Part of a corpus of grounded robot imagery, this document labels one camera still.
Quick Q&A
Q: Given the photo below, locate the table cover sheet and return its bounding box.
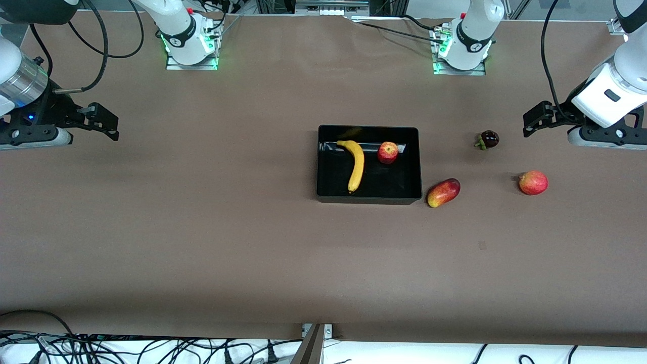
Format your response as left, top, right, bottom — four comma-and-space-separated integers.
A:
0, 11, 647, 348

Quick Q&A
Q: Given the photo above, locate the grey metal rail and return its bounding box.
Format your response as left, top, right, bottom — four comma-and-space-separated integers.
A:
295, 0, 371, 17

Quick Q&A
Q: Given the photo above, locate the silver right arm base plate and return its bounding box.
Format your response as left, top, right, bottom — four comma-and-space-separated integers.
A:
166, 19, 223, 71

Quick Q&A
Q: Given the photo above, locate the silver metal edge bracket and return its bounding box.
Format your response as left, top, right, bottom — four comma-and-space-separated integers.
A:
302, 323, 334, 339

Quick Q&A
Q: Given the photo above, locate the black arcing floor cable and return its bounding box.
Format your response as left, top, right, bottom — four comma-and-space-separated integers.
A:
0, 309, 76, 338

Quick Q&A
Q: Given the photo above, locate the black base cable bundle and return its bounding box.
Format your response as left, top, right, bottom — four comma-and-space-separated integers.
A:
200, 0, 242, 31

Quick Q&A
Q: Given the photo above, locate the black plastic box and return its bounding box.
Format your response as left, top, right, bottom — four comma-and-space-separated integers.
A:
316, 124, 423, 205

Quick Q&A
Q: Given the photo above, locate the long black table cable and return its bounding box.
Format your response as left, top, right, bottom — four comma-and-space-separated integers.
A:
349, 18, 450, 43

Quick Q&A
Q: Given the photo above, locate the black tangled floor cable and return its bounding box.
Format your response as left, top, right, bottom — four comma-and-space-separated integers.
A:
0, 331, 109, 364

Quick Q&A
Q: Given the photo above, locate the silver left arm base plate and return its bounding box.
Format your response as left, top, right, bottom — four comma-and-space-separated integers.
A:
432, 25, 487, 76

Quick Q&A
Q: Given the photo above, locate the short black table cable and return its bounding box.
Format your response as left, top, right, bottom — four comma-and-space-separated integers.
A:
402, 14, 438, 32

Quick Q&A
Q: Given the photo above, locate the yellow banana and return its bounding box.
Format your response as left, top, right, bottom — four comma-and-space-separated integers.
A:
336, 140, 365, 194

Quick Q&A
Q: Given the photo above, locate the small red apple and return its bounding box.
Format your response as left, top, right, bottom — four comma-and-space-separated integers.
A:
377, 142, 400, 165

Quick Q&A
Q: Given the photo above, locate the grey metal post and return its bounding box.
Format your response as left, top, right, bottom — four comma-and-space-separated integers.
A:
291, 324, 325, 364

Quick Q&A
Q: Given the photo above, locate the black floor cable with plug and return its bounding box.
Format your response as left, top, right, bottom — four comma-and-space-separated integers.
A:
147, 338, 238, 364
238, 340, 284, 364

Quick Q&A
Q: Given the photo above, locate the dark purple mangosteen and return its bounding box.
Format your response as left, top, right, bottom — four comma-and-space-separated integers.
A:
474, 130, 500, 151

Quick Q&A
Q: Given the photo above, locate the black looping arm cable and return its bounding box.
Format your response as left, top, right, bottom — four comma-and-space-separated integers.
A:
67, 0, 145, 59

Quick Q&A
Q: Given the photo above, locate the red yellow mango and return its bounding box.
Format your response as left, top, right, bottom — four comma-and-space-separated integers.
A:
426, 178, 461, 209

